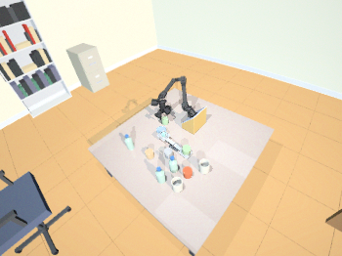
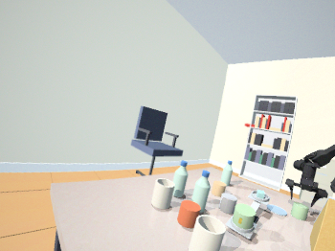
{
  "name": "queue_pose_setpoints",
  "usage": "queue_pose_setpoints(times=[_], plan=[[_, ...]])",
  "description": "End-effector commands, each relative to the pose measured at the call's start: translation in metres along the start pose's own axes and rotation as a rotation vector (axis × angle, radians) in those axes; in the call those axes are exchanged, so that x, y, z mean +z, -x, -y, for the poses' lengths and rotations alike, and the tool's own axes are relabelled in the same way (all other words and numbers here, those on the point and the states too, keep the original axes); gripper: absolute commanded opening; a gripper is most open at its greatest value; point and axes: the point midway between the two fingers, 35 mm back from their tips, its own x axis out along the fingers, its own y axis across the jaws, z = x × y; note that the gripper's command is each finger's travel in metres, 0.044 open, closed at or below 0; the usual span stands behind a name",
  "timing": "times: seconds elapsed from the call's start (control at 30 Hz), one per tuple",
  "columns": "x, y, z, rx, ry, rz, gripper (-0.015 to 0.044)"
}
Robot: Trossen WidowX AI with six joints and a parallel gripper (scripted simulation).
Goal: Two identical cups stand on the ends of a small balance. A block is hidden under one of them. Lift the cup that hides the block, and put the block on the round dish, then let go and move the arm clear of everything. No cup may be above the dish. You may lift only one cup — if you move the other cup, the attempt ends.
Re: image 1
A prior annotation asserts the orange cylinder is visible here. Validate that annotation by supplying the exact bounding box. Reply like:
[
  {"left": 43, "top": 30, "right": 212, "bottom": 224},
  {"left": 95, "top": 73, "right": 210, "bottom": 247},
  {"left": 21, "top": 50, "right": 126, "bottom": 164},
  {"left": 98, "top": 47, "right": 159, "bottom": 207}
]
[{"left": 183, "top": 166, "right": 192, "bottom": 179}]

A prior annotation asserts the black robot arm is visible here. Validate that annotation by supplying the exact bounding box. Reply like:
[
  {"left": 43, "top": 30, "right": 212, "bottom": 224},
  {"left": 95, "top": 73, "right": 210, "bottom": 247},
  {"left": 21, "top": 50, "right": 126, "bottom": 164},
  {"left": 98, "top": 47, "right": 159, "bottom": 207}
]
[{"left": 150, "top": 75, "right": 197, "bottom": 118}]

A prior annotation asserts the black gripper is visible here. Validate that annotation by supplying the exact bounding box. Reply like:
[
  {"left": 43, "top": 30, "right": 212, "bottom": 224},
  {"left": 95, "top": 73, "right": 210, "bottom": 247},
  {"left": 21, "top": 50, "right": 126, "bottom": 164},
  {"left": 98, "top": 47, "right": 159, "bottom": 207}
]
[{"left": 154, "top": 105, "right": 171, "bottom": 120}]

